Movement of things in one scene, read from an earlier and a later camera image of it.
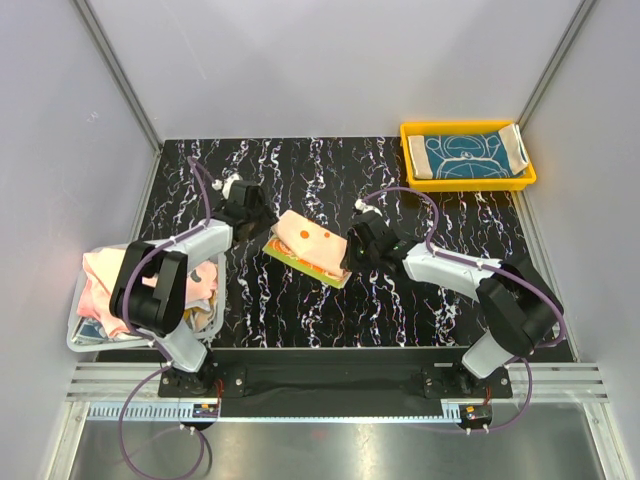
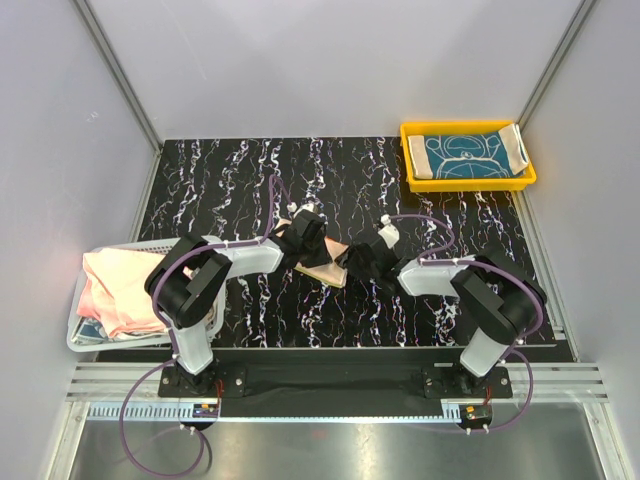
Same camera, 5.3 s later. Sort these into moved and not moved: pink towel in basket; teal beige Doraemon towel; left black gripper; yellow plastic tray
Moved: left black gripper
Not moved: teal beige Doraemon towel; pink towel in basket; yellow plastic tray
